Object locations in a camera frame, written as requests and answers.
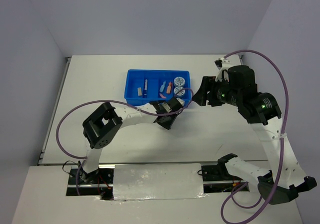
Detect orange clear case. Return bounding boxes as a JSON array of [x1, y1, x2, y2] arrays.
[[166, 82, 173, 94]]

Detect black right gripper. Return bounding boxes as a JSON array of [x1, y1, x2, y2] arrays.
[[191, 75, 241, 106]]

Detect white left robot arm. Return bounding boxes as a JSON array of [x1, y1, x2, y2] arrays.
[[79, 97, 185, 183]]

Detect silver foil sheet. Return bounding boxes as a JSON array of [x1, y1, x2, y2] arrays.
[[113, 163, 205, 200]]

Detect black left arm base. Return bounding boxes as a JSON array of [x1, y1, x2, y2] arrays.
[[66, 167, 114, 200]]

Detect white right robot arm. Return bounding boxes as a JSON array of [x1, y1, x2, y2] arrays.
[[192, 58, 317, 205]]

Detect white blue pen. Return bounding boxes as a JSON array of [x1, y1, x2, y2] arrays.
[[142, 79, 148, 98]]

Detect blue compartment tray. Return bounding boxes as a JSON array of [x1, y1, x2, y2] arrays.
[[124, 69, 192, 106]]

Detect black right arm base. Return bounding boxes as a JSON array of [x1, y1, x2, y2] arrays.
[[197, 164, 224, 182]]

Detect blue jar sideways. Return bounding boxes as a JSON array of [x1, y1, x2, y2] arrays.
[[173, 86, 186, 97]]

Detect blue jar patterned lid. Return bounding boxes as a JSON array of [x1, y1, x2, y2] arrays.
[[173, 76, 186, 87]]

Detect grey eraser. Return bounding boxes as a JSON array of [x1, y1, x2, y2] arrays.
[[137, 87, 143, 96]]

